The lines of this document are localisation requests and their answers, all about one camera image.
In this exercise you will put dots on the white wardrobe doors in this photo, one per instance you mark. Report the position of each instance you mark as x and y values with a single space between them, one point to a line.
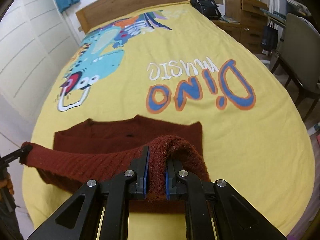
35 45

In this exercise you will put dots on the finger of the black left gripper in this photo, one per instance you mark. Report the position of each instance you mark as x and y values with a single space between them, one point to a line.
22 152

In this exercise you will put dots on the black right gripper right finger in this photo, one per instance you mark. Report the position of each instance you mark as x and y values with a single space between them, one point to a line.
173 187

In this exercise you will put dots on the dark red knit sweater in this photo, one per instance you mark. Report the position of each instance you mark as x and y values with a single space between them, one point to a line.
101 150

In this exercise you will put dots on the black backpack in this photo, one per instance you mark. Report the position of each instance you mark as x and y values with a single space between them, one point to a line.
207 8

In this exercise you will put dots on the yellow dino print bedspread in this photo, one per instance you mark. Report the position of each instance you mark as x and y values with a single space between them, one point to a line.
171 63

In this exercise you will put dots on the dark hanging bag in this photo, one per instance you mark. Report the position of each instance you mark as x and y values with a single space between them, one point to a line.
270 37

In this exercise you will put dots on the wooden drawer desk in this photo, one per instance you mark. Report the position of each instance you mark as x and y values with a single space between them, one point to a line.
247 22

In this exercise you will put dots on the wooden bed headboard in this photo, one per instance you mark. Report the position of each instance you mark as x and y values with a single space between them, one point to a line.
102 11

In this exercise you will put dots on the person's left hand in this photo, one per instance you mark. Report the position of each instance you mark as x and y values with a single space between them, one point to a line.
7 184

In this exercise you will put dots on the green upholstered chair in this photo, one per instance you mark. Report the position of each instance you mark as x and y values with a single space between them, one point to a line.
299 58

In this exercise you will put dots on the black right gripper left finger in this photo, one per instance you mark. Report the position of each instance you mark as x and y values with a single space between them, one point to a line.
138 188

